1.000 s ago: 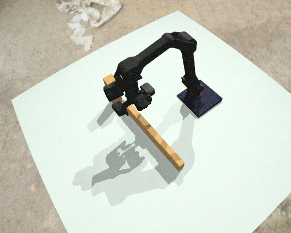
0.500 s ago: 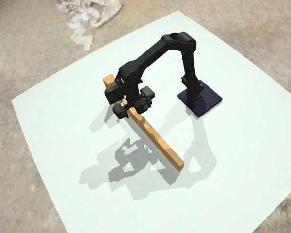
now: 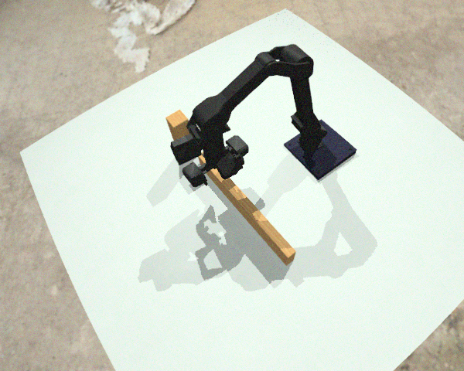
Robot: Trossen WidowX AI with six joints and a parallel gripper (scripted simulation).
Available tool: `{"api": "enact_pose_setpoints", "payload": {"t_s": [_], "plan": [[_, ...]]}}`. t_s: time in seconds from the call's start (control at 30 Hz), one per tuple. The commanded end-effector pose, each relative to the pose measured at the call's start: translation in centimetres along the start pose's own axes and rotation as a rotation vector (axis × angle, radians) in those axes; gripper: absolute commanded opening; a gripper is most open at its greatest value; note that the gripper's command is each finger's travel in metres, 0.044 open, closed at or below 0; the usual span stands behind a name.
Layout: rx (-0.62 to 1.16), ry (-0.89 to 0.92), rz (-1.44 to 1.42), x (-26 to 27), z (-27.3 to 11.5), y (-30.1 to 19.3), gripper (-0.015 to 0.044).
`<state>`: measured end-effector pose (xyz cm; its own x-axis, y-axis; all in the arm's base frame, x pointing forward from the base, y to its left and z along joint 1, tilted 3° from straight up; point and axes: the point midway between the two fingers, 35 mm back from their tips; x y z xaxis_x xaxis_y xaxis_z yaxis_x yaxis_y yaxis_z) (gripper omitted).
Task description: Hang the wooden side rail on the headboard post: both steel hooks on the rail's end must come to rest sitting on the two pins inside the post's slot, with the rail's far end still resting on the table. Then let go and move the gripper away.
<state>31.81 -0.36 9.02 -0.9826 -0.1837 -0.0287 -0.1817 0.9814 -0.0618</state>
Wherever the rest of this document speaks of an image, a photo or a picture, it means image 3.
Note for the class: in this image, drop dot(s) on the light brown wooden board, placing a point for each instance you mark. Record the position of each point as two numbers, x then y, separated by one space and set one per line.
255 218

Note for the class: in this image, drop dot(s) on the wooden slotted post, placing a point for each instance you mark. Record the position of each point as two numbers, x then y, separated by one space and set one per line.
177 123

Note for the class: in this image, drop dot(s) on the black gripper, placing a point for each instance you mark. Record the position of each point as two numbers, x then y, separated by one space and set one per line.
195 175

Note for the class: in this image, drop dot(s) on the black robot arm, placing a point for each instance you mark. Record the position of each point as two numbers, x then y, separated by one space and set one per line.
209 119

